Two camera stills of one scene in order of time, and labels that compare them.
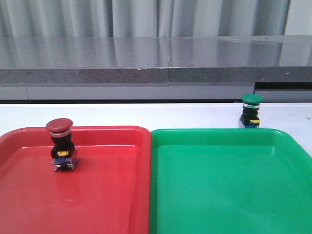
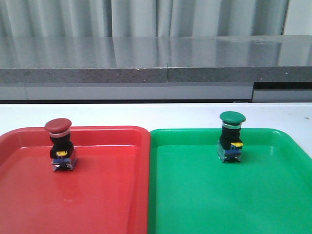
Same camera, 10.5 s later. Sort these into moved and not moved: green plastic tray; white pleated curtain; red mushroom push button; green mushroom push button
Moved: green mushroom push button
Not moved: white pleated curtain; green plastic tray; red mushroom push button
